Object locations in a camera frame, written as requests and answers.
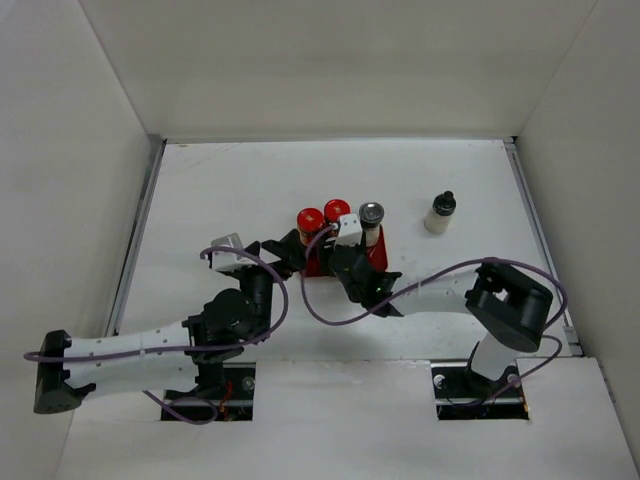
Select white salt grinder black cap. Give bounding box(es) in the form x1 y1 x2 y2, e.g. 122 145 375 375
424 190 457 235

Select red lid chili sauce jar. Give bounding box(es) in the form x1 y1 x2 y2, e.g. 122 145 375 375
296 207 325 246

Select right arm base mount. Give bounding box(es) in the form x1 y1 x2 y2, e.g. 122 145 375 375
431 364 529 421

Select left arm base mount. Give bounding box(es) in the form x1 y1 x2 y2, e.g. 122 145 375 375
163 363 256 424

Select purple cable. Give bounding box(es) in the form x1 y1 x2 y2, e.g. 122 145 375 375
300 222 570 401
23 245 290 425

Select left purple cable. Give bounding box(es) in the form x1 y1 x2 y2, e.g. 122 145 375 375
23 245 290 425

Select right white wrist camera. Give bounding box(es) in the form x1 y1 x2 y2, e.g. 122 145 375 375
334 213 363 247

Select red lacquer tray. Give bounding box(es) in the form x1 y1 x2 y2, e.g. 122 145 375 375
304 227 389 278

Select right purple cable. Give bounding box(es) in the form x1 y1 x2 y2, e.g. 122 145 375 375
300 222 570 401

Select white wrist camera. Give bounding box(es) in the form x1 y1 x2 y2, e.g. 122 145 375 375
210 232 249 273
334 213 363 247

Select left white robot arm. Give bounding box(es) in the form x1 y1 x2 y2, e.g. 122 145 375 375
25 243 285 415

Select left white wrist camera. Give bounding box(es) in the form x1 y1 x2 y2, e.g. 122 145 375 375
210 232 249 273

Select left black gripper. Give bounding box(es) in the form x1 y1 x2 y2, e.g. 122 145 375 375
233 229 305 341

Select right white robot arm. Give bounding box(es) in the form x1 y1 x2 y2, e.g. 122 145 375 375
262 231 553 396

